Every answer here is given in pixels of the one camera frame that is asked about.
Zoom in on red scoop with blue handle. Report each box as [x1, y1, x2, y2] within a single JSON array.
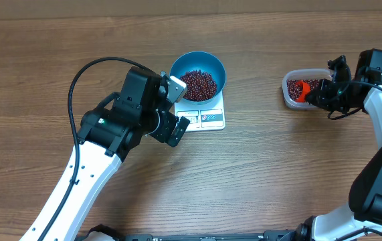
[[296, 80, 310, 102]]

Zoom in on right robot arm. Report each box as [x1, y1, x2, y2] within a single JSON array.
[[283, 48, 382, 240]]

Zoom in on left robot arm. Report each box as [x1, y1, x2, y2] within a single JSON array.
[[22, 67, 189, 240]]

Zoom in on white digital kitchen scale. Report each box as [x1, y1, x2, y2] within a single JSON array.
[[174, 92, 225, 132]]

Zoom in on red beans in bowl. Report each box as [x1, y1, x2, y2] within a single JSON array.
[[180, 70, 218, 102]]

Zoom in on blue metal bowl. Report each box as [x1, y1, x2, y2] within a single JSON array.
[[170, 51, 227, 100]]

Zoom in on clear plastic container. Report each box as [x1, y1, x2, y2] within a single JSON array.
[[282, 68, 332, 110]]

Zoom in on right black cable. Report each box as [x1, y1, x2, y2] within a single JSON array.
[[326, 66, 382, 121]]

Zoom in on black cable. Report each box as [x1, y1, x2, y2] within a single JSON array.
[[36, 56, 155, 241], [326, 66, 382, 121]]

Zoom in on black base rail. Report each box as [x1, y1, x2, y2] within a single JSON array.
[[74, 224, 313, 241]]

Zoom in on left black cable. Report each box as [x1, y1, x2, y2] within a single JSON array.
[[36, 56, 155, 241]]

